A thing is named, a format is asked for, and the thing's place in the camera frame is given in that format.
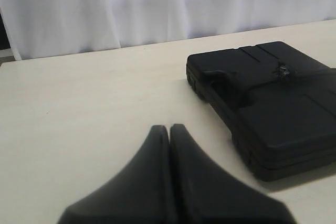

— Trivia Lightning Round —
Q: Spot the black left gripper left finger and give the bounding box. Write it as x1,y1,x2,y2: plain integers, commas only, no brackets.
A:
59,125,172,223

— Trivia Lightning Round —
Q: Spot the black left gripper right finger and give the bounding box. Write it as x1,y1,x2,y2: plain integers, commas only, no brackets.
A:
170,124,295,223

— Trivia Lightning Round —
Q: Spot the black plastic carrying case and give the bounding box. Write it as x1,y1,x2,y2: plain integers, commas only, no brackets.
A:
186,41,335,182

